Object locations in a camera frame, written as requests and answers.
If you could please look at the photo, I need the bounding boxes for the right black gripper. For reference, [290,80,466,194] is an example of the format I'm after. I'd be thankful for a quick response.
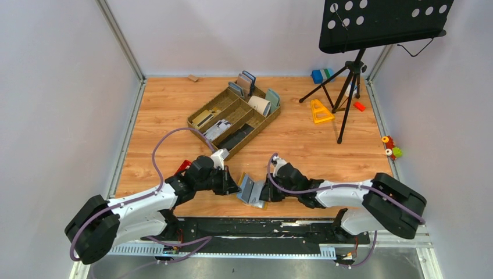
[257,173,299,203]

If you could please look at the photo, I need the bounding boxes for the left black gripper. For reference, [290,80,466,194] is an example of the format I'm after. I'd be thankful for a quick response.
[196,166,242,196]

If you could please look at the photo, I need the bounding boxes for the yellow leather card holder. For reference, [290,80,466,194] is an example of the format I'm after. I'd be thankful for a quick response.
[236,172,267,209]

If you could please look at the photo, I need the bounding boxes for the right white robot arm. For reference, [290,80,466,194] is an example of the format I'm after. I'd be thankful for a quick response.
[260,157,427,243]

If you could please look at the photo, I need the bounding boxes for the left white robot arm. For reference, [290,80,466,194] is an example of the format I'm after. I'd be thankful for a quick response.
[64,156,241,264]

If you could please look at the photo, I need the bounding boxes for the white black cards in tray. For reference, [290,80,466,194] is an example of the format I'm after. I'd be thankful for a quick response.
[204,119,231,141]

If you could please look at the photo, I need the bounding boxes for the gold cards in tray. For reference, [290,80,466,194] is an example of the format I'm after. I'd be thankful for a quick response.
[191,110,215,129]

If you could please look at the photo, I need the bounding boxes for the beige card holder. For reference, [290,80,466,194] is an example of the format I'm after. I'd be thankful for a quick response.
[248,96,271,117]

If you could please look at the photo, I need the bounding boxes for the teal card holder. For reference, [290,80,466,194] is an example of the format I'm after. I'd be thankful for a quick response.
[265,88,281,113]

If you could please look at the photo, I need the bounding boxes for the blue card holders upright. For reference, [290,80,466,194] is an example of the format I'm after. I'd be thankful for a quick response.
[228,70,256,99]

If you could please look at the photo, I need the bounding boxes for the red plastic block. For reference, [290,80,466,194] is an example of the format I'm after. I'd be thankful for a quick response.
[175,160,191,174]

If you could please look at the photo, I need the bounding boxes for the woven compartment tray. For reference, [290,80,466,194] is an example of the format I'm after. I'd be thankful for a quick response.
[187,86,281,160]

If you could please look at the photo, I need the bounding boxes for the yellow triangular toy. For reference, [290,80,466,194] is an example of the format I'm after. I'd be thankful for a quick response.
[310,99,335,124]

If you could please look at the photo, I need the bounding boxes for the small wooden block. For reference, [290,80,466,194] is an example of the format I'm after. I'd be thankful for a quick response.
[188,74,199,83]

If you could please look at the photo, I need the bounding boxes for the small red brick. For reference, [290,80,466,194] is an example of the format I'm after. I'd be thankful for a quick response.
[353,102,366,112]

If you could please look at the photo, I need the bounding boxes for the blue green block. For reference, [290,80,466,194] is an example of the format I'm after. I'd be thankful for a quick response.
[310,68,334,84]

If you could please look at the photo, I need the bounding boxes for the colourful toy car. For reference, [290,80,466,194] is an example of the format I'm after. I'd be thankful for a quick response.
[381,135,403,160]

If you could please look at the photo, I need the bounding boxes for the black music stand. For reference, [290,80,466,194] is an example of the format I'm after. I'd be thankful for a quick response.
[298,0,455,144]

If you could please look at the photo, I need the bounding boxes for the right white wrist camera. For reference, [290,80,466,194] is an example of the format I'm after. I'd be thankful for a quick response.
[271,155,288,176]

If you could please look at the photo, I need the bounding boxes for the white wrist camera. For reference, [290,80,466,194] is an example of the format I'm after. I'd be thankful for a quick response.
[210,148,229,170]
[271,155,288,176]

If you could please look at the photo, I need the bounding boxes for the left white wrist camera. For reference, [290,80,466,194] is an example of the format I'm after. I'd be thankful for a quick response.
[210,148,229,170]

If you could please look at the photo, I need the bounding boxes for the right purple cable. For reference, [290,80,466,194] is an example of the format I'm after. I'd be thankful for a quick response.
[266,152,426,269]

